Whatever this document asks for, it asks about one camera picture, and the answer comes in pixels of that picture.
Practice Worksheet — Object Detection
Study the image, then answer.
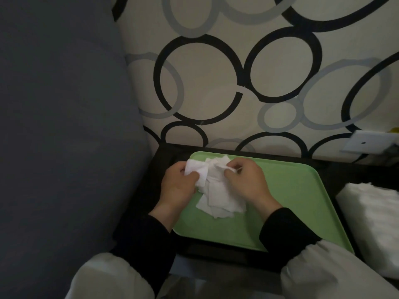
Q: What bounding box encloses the person's right hand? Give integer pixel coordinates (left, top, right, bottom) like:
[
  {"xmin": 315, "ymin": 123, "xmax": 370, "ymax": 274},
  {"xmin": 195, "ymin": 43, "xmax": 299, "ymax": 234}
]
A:
[{"xmin": 224, "ymin": 158, "xmax": 283, "ymax": 223}]

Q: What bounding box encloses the person's left hand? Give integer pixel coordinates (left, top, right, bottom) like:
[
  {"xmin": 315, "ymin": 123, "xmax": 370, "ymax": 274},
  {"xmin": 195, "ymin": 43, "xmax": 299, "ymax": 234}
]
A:
[{"xmin": 149, "ymin": 161, "xmax": 200, "ymax": 233}]

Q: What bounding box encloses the person's right forearm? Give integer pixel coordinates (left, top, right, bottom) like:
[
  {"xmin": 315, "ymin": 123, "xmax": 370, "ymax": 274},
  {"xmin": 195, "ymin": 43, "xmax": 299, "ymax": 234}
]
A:
[{"xmin": 259, "ymin": 208, "xmax": 399, "ymax": 299}]

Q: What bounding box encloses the white cotton pad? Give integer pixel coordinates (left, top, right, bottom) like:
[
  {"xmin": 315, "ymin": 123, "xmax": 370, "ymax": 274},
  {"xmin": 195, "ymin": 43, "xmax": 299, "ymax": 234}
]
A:
[{"xmin": 184, "ymin": 158, "xmax": 210, "ymax": 188}]

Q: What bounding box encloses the green plastic tray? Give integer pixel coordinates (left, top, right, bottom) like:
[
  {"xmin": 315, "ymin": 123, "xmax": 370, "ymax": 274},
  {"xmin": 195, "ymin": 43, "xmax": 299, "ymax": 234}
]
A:
[{"xmin": 172, "ymin": 151, "xmax": 355, "ymax": 255}]

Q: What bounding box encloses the pile of white cotton pads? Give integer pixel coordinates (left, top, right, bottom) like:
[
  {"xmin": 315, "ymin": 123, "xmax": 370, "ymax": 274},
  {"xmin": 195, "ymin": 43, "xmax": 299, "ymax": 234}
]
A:
[{"xmin": 195, "ymin": 155, "xmax": 247, "ymax": 219}]

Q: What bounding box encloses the grey upholstered sofa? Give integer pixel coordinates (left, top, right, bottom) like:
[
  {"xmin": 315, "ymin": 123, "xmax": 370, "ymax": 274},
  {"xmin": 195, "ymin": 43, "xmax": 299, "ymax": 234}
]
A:
[{"xmin": 0, "ymin": 0, "xmax": 153, "ymax": 299}]

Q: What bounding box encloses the white wall socket plate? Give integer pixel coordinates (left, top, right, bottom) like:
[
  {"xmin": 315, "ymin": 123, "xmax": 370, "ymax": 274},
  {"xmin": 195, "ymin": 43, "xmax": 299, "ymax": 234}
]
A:
[{"xmin": 340, "ymin": 130, "xmax": 399, "ymax": 155}]

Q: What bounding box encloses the person's left forearm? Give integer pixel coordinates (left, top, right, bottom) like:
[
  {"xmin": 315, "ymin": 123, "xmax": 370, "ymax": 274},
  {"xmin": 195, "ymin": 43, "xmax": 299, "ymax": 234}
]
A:
[{"xmin": 65, "ymin": 214, "xmax": 178, "ymax": 299}]

